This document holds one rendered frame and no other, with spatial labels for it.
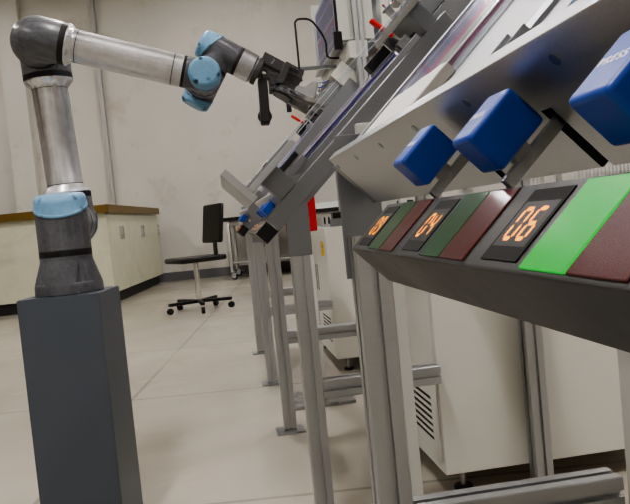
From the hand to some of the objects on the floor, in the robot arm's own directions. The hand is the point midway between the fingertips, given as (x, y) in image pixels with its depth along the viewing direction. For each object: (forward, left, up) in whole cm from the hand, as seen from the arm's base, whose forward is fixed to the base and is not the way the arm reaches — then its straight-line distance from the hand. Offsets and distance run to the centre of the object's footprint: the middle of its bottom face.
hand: (320, 113), depth 188 cm
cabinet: (+47, +8, -93) cm, 105 cm away
